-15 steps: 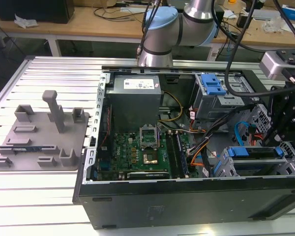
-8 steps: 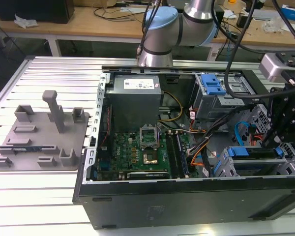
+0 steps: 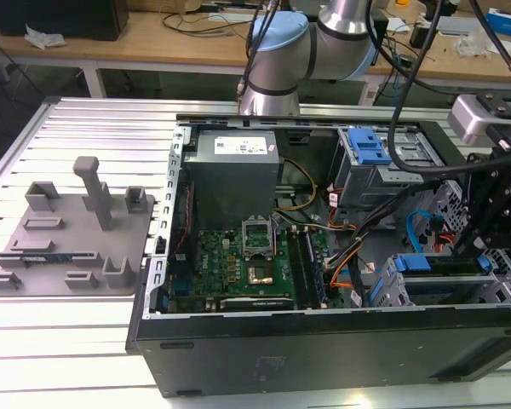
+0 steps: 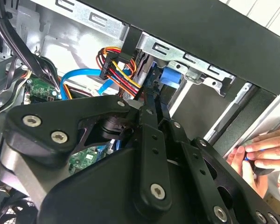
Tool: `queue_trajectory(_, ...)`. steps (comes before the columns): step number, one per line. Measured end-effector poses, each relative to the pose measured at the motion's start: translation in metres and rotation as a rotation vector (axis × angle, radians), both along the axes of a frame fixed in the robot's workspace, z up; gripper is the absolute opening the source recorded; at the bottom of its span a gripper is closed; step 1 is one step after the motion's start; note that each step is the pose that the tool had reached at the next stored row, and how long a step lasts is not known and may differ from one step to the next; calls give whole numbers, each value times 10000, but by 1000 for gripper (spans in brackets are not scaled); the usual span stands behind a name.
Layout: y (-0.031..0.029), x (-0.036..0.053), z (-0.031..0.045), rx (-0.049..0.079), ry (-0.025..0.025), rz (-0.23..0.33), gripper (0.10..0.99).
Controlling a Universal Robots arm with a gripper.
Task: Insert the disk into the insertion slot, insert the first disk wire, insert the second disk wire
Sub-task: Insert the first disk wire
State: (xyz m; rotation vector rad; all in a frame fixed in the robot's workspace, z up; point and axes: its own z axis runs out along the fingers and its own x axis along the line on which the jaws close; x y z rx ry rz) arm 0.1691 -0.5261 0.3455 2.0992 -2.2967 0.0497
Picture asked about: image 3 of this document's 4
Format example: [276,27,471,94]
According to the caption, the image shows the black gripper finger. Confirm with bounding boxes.
[454,170,502,257]

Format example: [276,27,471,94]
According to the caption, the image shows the metal disk bay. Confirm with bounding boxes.
[368,249,511,308]

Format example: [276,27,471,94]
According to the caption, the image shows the black RAM slot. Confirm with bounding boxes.
[286,228,312,311]

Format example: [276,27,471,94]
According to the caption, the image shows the metal drive cage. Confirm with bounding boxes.
[330,125,451,210]

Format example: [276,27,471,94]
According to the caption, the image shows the blue drive cage latch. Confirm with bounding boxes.
[347,127,393,166]

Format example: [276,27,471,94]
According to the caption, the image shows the clear plastic bag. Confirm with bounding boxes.
[454,36,493,56]

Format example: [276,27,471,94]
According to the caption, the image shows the small black box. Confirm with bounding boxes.
[410,23,429,48]

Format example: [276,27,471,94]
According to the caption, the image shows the blue cardboard box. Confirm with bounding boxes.
[485,8,511,39]

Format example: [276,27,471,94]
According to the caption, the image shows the installed RAM stick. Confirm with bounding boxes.
[304,229,328,304]

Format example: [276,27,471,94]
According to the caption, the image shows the black open PC case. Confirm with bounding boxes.
[125,112,511,400]

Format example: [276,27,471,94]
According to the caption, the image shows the metal socket cover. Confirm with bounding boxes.
[241,214,278,260]

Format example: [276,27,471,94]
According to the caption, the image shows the CPU socket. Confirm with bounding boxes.
[245,262,276,286]

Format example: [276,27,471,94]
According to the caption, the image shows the black graphics card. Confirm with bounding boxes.
[218,297,296,313]

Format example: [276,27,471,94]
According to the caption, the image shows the grey power supply unit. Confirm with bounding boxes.
[181,130,281,233]

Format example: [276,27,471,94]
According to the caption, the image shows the green motherboard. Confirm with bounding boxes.
[165,191,346,314]

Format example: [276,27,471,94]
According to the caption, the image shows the wooden desk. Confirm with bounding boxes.
[0,0,511,80]

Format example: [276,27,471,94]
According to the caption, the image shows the grey parts rack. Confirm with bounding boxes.
[0,156,157,298]

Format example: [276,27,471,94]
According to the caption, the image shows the RAM stick on rack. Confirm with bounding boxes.
[23,254,73,263]

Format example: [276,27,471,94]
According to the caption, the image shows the large black box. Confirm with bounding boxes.
[0,0,131,42]

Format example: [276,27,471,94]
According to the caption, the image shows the white plastic bag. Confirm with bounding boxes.
[24,25,67,49]

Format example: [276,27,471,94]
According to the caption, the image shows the red orange disk wire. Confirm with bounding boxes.
[432,215,457,255]

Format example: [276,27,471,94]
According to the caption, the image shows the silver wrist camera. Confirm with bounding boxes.
[446,94,502,146]

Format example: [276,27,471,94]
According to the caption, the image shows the black cable bundle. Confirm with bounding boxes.
[323,199,410,282]

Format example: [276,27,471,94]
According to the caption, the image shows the black camera cable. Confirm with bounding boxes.
[387,0,474,182]
[468,0,511,90]

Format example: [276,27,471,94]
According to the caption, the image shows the yellow black power wires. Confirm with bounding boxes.
[273,157,319,214]

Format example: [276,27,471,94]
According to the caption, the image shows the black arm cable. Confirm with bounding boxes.
[237,0,278,101]

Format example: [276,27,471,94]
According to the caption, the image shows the thin red wire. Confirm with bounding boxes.
[186,181,196,234]

